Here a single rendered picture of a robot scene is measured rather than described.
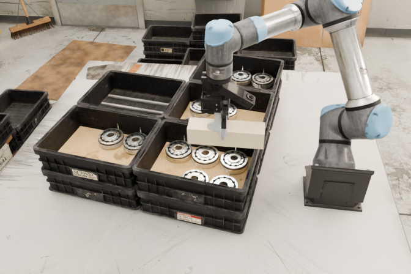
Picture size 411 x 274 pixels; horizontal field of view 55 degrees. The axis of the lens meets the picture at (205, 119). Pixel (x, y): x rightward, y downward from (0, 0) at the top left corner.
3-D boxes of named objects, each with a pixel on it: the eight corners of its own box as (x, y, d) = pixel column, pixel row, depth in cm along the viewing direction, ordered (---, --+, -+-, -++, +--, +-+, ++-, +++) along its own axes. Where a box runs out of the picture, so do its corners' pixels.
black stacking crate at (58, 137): (164, 141, 164) (162, 119, 157) (134, 192, 141) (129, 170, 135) (81, 126, 174) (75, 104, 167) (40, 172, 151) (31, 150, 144)
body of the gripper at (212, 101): (204, 101, 124) (203, 66, 116) (232, 102, 123) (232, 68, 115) (200, 115, 118) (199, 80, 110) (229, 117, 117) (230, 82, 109)
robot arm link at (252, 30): (241, 21, 120) (213, 31, 115) (264, 10, 111) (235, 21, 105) (249, 46, 121) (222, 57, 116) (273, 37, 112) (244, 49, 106)
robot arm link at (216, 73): (233, 55, 113) (231, 69, 106) (233, 69, 115) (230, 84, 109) (207, 54, 114) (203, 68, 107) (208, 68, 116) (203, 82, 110)
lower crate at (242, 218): (259, 178, 161) (260, 156, 154) (243, 238, 138) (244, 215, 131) (167, 161, 171) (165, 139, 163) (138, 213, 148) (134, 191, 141)
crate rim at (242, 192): (262, 139, 149) (262, 134, 147) (245, 198, 126) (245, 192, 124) (163, 123, 158) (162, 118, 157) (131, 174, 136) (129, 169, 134)
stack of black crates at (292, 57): (288, 90, 314) (295, 38, 287) (290, 112, 290) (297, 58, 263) (238, 87, 319) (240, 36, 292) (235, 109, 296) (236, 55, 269)
